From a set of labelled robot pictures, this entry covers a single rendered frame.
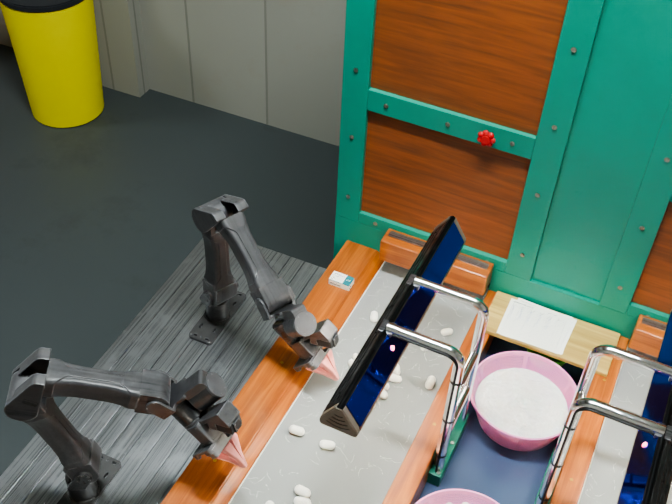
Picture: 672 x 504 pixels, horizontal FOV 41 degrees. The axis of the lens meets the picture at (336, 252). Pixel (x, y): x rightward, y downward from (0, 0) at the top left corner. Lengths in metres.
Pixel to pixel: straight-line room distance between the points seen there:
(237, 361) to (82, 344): 1.10
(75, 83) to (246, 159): 0.83
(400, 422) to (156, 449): 0.58
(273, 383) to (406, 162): 0.65
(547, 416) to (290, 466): 0.63
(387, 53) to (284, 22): 1.82
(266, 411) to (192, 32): 2.45
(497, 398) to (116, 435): 0.92
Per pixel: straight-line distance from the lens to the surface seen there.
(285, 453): 2.08
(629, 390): 2.34
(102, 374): 1.82
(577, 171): 2.14
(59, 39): 4.08
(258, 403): 2.13
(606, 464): 2.19
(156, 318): 2.46
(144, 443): 2.21
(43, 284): 3.59
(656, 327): 2.33
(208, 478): 2.03
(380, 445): 2.11
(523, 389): 2.27
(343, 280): 2.38
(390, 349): 1.83
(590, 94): 2.03
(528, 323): 2.36
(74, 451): 1.98
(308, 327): 2.03
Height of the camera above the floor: 2.47
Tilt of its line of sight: 43 degrees down
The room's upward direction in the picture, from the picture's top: 3 degrees clockwise
